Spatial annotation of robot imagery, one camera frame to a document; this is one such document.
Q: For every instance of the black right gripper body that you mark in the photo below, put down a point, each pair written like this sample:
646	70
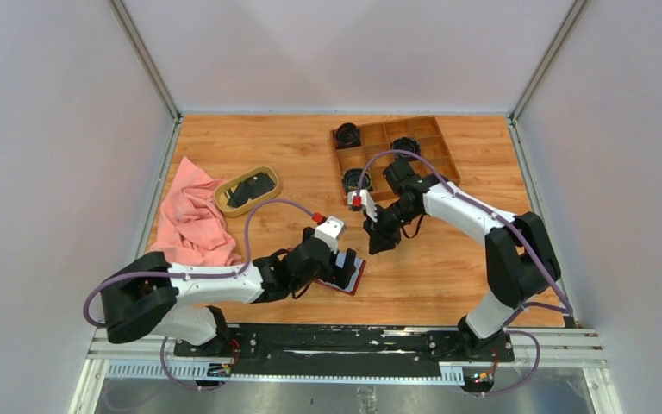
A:
395	216

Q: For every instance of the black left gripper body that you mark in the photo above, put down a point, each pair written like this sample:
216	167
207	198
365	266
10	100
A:
326	268

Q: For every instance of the red card holder wallet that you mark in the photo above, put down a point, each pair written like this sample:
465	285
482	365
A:
326	277

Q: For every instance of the black cards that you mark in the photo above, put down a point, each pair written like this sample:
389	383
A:
249	189

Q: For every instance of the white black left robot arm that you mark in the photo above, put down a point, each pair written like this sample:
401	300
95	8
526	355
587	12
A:
153	296

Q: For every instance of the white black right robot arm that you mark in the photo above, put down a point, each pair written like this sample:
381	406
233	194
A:
519	257

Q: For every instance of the black rolled item middle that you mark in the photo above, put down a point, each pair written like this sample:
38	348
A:
405	147

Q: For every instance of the black gold rolled item front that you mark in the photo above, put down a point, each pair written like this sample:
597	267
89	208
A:
352	177

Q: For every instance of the wooden compartment tray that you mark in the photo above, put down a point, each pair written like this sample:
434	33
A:
376	139

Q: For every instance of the black rolled item back left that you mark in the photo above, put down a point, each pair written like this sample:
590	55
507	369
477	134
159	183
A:
347	135

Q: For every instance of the yellow oval tray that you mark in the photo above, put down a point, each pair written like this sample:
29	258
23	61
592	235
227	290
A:
221	199

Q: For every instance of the pink cloth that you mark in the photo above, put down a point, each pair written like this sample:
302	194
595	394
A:
191	229

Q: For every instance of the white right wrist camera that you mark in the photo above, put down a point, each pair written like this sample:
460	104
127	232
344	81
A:
361	200

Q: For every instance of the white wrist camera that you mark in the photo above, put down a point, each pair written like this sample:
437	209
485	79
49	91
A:
330	232
361	200

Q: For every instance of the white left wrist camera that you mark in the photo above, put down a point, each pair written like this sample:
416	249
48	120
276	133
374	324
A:
330	232

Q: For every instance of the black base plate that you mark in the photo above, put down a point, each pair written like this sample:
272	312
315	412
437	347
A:
348	350

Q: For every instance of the aluminium front rail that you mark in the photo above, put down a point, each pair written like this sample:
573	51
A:
152	357

